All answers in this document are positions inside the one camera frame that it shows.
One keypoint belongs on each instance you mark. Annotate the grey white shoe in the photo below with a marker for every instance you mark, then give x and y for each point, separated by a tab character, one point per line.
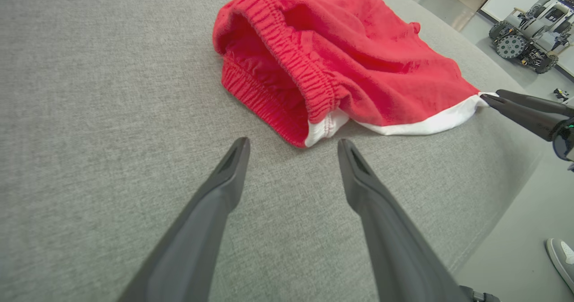
563	259

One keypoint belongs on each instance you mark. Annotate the red and white shirt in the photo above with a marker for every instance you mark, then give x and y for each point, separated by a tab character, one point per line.
358	46

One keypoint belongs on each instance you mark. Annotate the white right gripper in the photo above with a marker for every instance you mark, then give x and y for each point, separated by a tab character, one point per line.
565	140

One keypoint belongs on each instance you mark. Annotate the grey wheeled robot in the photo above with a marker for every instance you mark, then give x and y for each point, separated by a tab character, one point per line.
533	28

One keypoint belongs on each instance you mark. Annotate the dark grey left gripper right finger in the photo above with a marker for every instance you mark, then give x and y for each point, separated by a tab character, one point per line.
394	243

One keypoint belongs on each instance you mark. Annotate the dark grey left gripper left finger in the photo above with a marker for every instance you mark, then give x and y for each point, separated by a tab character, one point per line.
193	243

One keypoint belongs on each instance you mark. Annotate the small black floor object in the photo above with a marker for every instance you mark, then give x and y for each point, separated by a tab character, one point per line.
561	94

